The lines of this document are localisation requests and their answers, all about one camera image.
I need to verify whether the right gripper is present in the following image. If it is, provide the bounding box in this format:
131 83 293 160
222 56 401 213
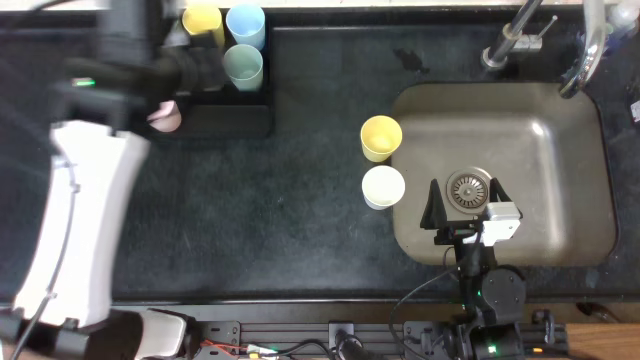
419 177 514 247

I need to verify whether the white cup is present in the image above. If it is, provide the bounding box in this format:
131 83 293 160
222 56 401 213
361 165 407 211

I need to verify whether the yellow cup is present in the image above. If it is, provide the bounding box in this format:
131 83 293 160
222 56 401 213
359 115 404 164
181 4 226 49

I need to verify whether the pink cup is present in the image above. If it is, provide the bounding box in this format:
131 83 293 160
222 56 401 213
146 99 183 134

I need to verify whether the steel sink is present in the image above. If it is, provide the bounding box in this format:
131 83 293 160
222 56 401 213
389 81 619 268

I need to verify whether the steel tap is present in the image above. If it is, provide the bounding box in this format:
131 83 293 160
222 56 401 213
479 0 609 100

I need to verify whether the blue soap bottle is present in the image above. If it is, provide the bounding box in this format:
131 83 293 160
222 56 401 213
574 0 640 59

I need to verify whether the black tray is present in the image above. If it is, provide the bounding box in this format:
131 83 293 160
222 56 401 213
179 9 274 105
169 102 275 140

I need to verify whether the green cup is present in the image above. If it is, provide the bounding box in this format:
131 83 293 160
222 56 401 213
222 43 265 93

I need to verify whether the blue cup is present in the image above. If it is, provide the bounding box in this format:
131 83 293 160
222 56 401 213
225 3 267 52

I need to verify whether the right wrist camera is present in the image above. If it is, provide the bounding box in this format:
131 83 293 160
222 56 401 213
462 201 522 247

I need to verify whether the mounting rail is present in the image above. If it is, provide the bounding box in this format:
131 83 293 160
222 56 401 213
192 309 571 360

